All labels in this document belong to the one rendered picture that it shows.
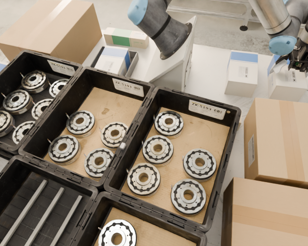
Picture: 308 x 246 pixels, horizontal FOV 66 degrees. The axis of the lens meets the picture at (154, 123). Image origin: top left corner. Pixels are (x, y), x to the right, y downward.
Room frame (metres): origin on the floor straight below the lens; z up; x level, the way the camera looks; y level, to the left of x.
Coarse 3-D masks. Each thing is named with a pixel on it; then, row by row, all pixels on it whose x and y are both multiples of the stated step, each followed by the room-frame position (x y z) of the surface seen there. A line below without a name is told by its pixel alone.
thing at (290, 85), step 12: (276, 60) 0.76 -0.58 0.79; (288, 60) 0.76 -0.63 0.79; (288, 72) 0.68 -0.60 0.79; (300, 72) 0.68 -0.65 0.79; (276, 84) 0.62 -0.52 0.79; (288, 84) 0.62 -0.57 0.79; (300, 84) 0.61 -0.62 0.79; (276, 96) 0.61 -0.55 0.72; (288, 96) 0.60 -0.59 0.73; (300, 96) 0.59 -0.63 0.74
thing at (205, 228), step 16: (192, 96) 0.50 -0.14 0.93; (144, 112) 0.45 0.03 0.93; (240, 112) 0.41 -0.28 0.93; (128, 144) 0.34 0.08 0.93; (224, 160) 0.26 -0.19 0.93; (112, 176) 0.24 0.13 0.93; (224, 176) 0.21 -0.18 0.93; (112, 192) 0.20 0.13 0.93; (160, 208) 0.14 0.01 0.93; (192, 224) 0.10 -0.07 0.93; (208, 224) 0.10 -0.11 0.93
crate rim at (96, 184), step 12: (96, 72) 0.66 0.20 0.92; (108, 72) 0.65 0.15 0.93; (72, 84) 0.61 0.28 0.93; (144, 84) 0.57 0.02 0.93; (60, 96) 0.56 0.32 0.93; (132, 120) 0.43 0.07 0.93; (36, 132) 0.42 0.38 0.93; (24, 144) 0.38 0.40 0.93; (120, 144) 0.34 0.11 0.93; (24, 156) 0.34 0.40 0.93; (36, 156) 0.33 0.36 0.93; (60, 168) 0.28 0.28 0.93; (108, 168) 0.27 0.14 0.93; (84, 180) 0.24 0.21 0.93
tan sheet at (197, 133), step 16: (160, 112) 0.52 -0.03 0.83; (192, 128) 0.43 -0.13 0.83; (208, 128) 0.42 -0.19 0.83; (224, 128) 0.42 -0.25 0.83; (176, 144) 0.37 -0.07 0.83; (192, 144) 0.37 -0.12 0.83; (208, 144) 0.36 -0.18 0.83; (224, 144) 0.35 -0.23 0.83; (144, 160) 0.33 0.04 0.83; (176, 160) 0.32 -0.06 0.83; (160, 176) 0.27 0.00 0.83; (176, 176) 0.26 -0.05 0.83; (128, 192) 0.23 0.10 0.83; (160, 192) 0.22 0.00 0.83; (208, 192) 0.20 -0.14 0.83
